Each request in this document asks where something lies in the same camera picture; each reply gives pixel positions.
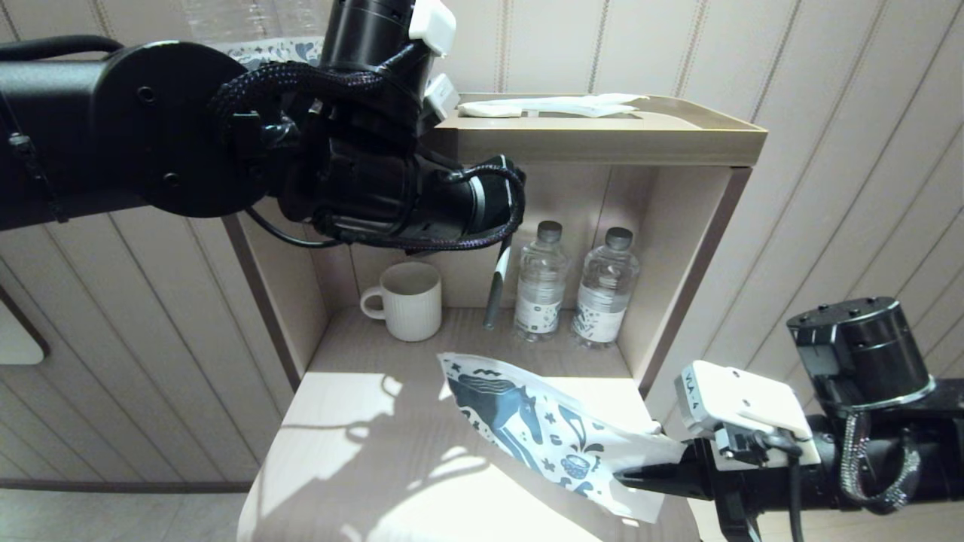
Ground beige wooden shelf unit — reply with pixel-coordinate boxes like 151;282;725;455
222;90;769;542

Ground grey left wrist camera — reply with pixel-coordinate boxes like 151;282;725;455
424;72;462;127

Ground white packet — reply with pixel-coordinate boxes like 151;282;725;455
520;93;649;118

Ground grey toothbrush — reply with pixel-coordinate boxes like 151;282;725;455
482;236;514;330

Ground white folded sachet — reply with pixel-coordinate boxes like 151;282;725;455
458;102;522;119

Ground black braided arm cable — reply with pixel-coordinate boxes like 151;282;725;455
209;41;426;140
311;164;526;254

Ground silver-flecked braided arm cable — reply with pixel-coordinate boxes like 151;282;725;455
838;409;923;515

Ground small capped water bottle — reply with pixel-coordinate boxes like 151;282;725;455
514;221;570;343
570;227;642;349

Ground white pouch blue horse print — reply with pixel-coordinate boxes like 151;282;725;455
437;352;688;524

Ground white ribbed mug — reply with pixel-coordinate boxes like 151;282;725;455
359;261;444;343

